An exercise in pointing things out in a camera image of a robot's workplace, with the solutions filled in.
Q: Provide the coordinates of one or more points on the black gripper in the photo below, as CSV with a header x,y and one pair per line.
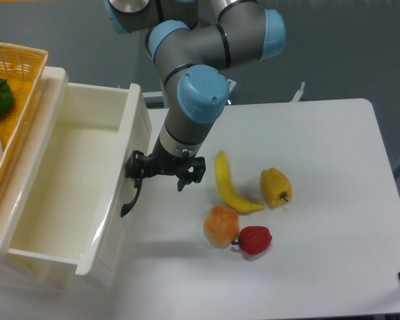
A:
x,y
187,168

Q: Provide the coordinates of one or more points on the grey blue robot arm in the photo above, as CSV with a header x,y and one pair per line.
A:
x,y
189,57

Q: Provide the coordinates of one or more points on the white drawer cabinet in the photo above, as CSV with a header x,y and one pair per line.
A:
x,y
22,268

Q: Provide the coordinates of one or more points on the yellow banana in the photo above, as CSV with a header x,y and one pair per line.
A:
x,y
227,190

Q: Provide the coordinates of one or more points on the orange bread roll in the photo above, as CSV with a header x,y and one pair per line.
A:
x,y
221,226

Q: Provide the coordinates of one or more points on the red bell pepper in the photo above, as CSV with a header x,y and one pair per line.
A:
x,y
253,240

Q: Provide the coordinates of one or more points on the yellow bell pepper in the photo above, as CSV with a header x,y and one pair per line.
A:
x,y
275,187

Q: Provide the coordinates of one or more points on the yellow woven basket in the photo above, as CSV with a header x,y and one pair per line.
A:
x,y
22,67

